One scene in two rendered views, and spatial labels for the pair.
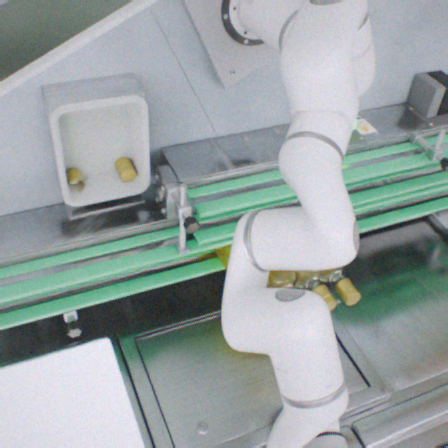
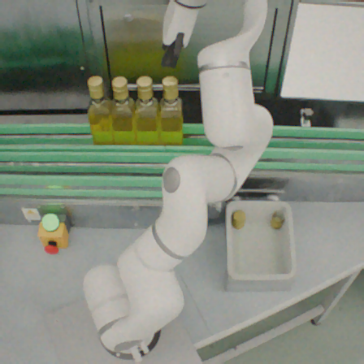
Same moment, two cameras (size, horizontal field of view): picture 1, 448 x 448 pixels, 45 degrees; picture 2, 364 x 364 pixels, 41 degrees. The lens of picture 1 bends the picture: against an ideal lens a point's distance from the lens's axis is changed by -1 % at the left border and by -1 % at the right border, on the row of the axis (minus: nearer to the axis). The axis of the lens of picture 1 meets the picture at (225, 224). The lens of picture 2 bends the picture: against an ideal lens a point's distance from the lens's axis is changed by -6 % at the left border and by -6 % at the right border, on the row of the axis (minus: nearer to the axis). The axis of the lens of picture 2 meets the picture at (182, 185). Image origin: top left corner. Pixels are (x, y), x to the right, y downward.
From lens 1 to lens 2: 0.45 m
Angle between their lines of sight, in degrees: 22
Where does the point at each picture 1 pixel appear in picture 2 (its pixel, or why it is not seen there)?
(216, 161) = not seen: hidden behind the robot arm
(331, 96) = (157, 282)
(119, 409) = (298, 51)
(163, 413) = (270, 38)
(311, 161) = (191, 241)
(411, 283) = (10, 67)
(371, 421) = not seen: outside the picture
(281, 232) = (218, 190)
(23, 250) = (323, 179)
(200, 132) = not seen: hidden behind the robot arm
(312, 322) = (231, 129)
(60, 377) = (324, 83)
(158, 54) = (205, 301)
